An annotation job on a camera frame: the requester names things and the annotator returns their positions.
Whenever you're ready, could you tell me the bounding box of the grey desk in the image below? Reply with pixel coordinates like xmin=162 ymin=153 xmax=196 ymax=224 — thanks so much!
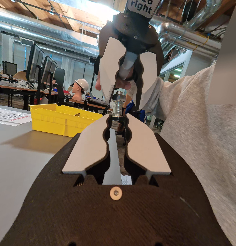
xmin=0 ymin=105 xmax=122 ymax=246

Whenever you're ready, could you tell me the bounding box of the mannequin head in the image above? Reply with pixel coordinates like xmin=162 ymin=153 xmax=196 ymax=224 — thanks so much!
xmin=69 ymin=83 xmax=86 ymax=101

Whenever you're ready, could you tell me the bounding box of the person's right forearm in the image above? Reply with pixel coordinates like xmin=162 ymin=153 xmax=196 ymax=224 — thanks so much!
xmin=128 ymin=65 xmax=216 ymax=125

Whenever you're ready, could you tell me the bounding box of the laminated paper sheet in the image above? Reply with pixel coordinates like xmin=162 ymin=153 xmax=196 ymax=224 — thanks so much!
xmin=0 ymin=107 xmax=32 ymax=127

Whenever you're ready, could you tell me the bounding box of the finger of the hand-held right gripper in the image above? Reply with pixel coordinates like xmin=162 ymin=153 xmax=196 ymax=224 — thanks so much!
xmin=100 ymin=37 xmax=127 ymax=104
xmin=133 ymin=52 xmax=158 ymax=110

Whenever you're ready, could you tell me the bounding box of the steel bolt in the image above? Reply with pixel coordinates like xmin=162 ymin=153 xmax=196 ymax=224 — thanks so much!
xmin=110 ymin=91 xmax=128 ymax=122

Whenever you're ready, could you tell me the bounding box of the small black monitor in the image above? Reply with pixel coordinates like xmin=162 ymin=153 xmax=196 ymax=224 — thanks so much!
xmin=2 ymin=61 xmax=17 ymax=76

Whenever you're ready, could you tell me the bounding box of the black flat monitor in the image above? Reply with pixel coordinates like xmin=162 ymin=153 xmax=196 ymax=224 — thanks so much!
xmin=55 ymin=68 xmax=66 ymax=87

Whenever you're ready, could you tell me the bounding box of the yellow plastic bin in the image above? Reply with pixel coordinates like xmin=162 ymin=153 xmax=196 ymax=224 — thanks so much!
xmin=29 ymin=103 xmax=103 ymax=138

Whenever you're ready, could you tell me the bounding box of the blue jacket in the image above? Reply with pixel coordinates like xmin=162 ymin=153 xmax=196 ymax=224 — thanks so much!
xmin=126 ymin=100 xmax=149 ymax=123

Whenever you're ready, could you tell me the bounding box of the wooden office desk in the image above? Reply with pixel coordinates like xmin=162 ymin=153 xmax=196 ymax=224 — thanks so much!
xmin=0 ymin=81 xmax=59 ymax=111

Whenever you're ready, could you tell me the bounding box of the person's light sweater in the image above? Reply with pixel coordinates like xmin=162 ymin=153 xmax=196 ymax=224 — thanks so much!
xmin=160 ymin=104 xmax=236 ymax=246

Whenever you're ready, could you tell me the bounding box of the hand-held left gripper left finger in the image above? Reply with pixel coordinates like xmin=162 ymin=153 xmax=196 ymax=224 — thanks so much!
xmin=62 ymin=114 xmax=111 ymax=184

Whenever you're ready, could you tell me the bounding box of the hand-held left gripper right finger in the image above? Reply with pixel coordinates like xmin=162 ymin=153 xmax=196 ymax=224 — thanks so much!
xmin=124 ymin=113 xmax=172 ymax=184

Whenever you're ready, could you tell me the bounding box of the person's right hand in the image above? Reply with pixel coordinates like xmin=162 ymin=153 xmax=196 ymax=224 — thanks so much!
xmin=95 ymin=74 xmax=137 ymax=91

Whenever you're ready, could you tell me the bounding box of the white hard hat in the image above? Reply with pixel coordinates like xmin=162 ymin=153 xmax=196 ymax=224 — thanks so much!
xmin=74 ymin=78 xmax=89 ymax=93

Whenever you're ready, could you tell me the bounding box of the brown document board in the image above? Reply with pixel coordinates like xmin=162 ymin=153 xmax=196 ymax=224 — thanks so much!
xmin=13 ymin=70 xmax=27 ymax=80

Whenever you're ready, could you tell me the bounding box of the dark computer monitor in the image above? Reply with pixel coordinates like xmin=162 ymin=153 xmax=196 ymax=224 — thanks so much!
xmin=26 ymin=43 xmax=45 ymax=83
xmin=41 ymin=55 xmax=58 ymax=85

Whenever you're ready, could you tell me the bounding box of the silver ventilation duct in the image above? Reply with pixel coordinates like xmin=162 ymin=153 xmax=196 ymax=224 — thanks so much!
xmin=158 ymin=20 xmax=222 ymax=57
xmin=0 ymin=8 xmax=103 ymax=52

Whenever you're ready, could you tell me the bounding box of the dark duffel bag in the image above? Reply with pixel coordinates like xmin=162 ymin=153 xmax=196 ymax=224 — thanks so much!
xmin=87 ymin=97 xmax=109 ymax=106

